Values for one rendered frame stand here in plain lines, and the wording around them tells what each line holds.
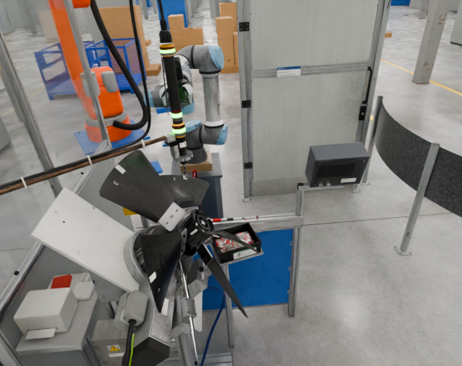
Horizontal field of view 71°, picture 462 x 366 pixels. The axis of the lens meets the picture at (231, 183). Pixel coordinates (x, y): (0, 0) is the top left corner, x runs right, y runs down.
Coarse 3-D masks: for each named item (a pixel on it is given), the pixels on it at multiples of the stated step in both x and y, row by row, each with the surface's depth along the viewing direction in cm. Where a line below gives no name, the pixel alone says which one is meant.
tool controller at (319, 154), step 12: (336, 144) 158; (348, 144) 158; (360, 144) 157; (312, 156) 154; (324, 156) 152; (336, 156) 152; (348, 156) 152; (360, 156) 151; (312, 168) 156; (324, 168) 154; (336, 168) 155; (348, 168) 155; (360, 168) 156; (312, 180) 160; (324, 180) 160; (336, 180) 161; (348, 180) 162; (360, 180) 163
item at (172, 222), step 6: (174, 204) 116; (168, 210) 115; (174, 210) 116; (180, 210) 117; (162, 216) 114; (168, 216) 115; (174, 216) 116; (180, 216) 117; (162, 222) 114; (174, 222) 116; (168, 228) 115
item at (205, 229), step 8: (184, 216) 117; (192, 216) 113; (200, 216) 118; (184, 224) 114; (192, 224) 112; (200, 224) 114; (208, 224) 119; (168, 232) 116; (176, 232) 117; (200, 232) 112; (208, 232) 114; (192, 240) 113; (200, 240) 114; (192, 248) 120; (184, 256) 116
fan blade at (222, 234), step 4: (216, 232) 144; (220, 232) 146; (224, 232) 148; (228, 232) 151; (220, 236) 126; (224, 236) 132; (228, 236) 137; (232, 236) 145; (232, 240) 129; (236, 240) 133; (240, 240) 141; (244, 244) 135; (248, 244) 143; (252, 248) 136; (256, 252) 136
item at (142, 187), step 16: (128, 160) 110; (144, 160) 114; (112, 176) 105; (128, 176) 108; (144, 176) 111; (160, 176) 115; (112, 192) 104; (128, 192) 107; (144, 192) 110; (160, 192) 113; (128, 208) 107; (144, 208) 110; (160, 208) 113
